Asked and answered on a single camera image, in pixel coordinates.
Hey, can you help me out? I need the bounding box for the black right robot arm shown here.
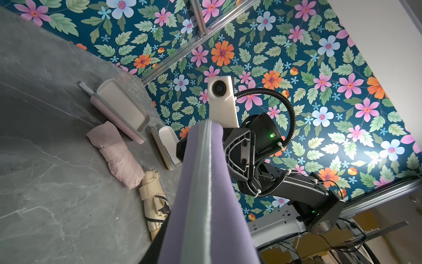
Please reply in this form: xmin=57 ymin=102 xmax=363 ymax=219
xmin=212 ymin=113 xmax=345 ymax=234

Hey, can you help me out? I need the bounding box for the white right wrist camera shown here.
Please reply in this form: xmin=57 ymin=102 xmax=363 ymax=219
xmin=208 ymin=76 xmax=239 ymax=128

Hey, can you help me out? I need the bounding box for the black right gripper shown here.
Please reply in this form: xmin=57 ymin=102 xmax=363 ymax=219
xmin=176 ymin=113 xmax=291 ymax=195

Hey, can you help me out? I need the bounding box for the beige black striped umbrella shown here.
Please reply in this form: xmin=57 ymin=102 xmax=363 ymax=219
xmin=139 ymin=170 xmax=170 ymax=240

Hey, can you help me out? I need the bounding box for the pink-edged grey case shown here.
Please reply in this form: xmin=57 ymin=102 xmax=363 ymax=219
xmin=79 ymin=79 xmax=150 ymax=145

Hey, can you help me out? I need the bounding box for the open white case right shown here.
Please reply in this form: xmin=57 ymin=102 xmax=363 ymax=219
xmin=151 ymin=126 xmax=182 ymax=171

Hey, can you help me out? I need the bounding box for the pink umbrella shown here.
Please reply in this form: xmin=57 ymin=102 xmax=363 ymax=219
xmin=86 ymin=121 xmax=145 ymax=189

